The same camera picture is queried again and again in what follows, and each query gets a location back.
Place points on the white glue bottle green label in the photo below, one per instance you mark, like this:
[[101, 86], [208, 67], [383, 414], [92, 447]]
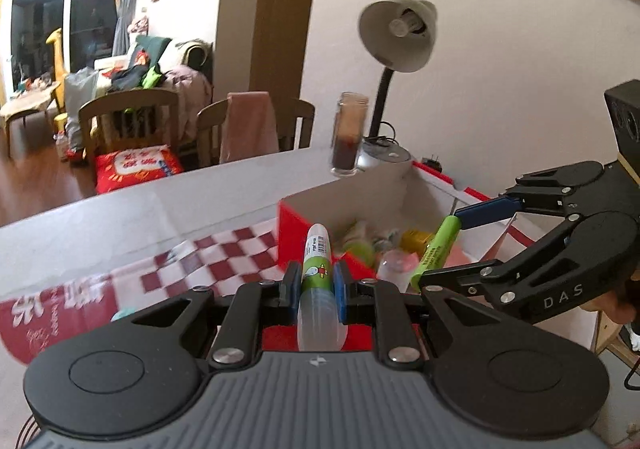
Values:
[[317, 279]]

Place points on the red white printed table mat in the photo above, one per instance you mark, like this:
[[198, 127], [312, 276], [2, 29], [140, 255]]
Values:
[[150, 274]]

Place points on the translucent plastic bag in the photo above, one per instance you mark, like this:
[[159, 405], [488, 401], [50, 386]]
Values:
[[80, 99]]

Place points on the wooden chair with pink cloth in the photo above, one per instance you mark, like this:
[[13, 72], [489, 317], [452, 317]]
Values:
[[295, 124]]

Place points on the sofa with piled clothes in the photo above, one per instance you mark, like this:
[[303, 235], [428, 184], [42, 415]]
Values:
[[165, 74]]

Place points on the lime green tube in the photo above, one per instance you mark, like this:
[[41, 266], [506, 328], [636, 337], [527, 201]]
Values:
[[440, 246]]

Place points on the pink cloth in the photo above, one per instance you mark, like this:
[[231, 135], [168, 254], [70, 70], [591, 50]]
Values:
[[247, 126]]

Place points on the black power adapter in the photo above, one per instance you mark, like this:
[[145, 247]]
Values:
[[432, 163]]

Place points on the toothpick jar with green lid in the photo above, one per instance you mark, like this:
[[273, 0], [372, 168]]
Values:
[[359, 244]]

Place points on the glass balcony door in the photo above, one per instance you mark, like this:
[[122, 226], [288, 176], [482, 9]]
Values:
[[50, 29]]

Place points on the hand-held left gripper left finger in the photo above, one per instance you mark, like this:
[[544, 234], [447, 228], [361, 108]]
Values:
[[292, 281]]

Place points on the red and white bag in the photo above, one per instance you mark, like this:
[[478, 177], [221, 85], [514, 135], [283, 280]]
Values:
[[137, 166]]

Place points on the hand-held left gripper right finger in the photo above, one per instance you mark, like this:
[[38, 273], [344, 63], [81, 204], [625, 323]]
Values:
[[343, 290]]

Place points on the grey gooseneck desk lamp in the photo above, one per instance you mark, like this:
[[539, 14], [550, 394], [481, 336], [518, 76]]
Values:
[[400, 34]]

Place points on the wooden coffee table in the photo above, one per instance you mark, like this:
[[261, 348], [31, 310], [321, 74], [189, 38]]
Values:
[[27, 99]]

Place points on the gold rectangular box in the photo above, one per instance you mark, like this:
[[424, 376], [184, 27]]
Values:
[[415, 240]]

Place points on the person's right hand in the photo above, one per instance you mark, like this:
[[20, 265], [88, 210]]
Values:
[[625, 306]]

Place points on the clear purple plastic cup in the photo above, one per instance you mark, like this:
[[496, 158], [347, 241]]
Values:
[[395, 269]]

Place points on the wooden chair with cushion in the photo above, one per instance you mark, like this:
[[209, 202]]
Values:
[[130, 104]]

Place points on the yellow giraffe chair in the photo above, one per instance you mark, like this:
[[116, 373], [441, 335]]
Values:
[[56, 64]]

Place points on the white and red cardboard box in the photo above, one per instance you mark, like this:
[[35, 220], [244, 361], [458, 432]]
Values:
[[380, 199]]

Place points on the tall glass jar dark contents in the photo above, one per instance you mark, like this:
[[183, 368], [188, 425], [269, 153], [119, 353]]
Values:
[[348, 139]]

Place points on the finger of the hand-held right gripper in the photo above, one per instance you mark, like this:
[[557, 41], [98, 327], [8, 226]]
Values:
[[500, 276], [487, 210]]

